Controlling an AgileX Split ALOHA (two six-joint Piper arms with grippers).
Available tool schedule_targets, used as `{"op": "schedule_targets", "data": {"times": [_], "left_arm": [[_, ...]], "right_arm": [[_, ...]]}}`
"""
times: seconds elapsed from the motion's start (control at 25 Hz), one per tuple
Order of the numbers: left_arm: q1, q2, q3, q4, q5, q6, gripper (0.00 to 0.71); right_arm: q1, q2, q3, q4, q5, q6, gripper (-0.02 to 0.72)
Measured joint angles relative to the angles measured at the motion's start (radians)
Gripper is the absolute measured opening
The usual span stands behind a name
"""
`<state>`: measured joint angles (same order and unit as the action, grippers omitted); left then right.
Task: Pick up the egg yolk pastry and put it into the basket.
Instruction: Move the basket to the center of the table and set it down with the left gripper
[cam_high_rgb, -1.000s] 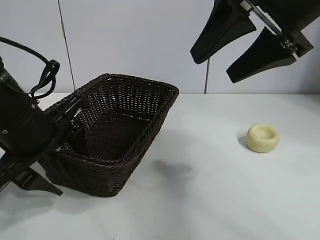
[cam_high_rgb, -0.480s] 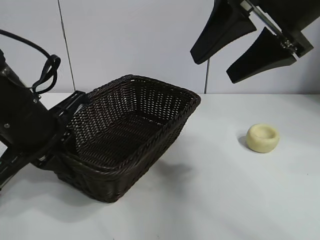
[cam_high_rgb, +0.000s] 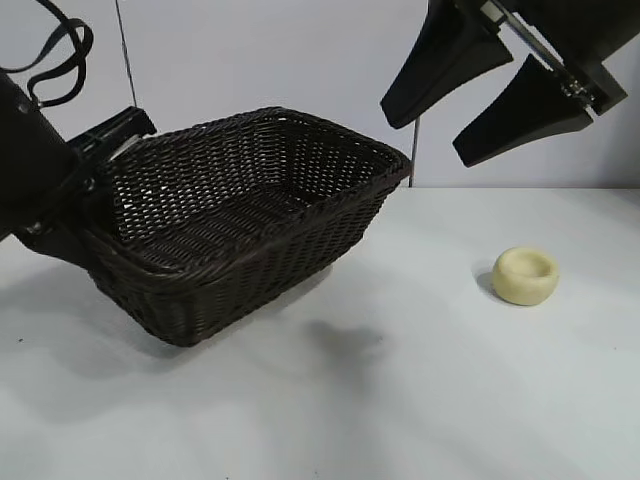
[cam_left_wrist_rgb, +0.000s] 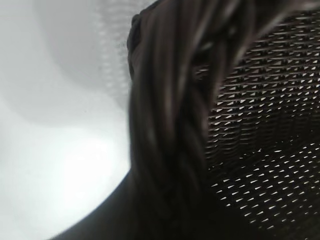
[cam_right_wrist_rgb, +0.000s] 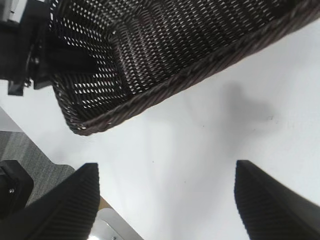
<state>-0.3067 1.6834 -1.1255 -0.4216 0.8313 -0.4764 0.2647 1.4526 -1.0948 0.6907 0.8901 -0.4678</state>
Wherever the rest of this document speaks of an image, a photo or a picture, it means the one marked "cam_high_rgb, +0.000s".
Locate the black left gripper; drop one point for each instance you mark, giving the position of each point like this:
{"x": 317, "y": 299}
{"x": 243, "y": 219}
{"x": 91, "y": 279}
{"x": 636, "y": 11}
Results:
{"x": 30, "y": 165}

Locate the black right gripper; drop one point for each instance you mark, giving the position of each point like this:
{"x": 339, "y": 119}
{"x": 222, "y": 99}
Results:
{"x": 575, "y": 30}

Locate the dark brown wicker basket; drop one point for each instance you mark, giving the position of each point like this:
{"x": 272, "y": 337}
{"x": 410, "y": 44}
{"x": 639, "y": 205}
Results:
{"x": 225, "y": 300}

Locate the pale yellow egg yolk pastry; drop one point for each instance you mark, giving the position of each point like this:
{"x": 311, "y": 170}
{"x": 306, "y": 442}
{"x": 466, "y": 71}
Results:
{"x": 520, "y": 287}

